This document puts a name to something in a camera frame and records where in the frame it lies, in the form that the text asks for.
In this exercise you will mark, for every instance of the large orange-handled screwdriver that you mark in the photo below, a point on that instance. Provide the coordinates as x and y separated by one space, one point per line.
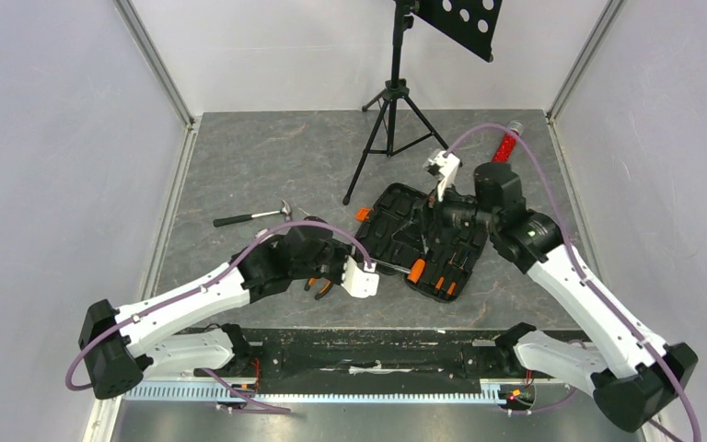
412 274

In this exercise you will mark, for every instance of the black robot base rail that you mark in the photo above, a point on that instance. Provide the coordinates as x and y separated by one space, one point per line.
378 361

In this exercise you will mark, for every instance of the black music stand tripod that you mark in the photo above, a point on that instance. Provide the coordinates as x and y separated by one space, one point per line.
470 24

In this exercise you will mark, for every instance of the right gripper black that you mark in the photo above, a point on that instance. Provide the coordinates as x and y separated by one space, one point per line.
446 215

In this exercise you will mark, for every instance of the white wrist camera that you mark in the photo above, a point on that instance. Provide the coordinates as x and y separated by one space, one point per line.
444 167
359 281

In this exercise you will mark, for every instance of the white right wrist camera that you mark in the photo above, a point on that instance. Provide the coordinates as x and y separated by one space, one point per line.
444 167

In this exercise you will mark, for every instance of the red glitter tube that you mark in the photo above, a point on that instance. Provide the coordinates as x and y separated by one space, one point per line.
508 143

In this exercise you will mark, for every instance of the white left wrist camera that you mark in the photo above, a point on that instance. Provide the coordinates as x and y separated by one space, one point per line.
359 281

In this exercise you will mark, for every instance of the claw hammer black handle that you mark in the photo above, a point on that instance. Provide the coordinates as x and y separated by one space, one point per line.
285 211

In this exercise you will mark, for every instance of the black plastic tool case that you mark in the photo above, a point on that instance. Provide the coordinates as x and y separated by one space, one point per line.
395 229

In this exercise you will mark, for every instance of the orange-handled pliers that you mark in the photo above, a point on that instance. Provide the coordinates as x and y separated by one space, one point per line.
320 286

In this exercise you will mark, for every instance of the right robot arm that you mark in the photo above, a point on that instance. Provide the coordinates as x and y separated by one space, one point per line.
632 373

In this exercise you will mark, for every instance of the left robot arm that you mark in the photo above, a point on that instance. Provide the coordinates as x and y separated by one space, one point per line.
119 347

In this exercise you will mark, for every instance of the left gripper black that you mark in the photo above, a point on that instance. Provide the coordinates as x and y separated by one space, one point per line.
342 250

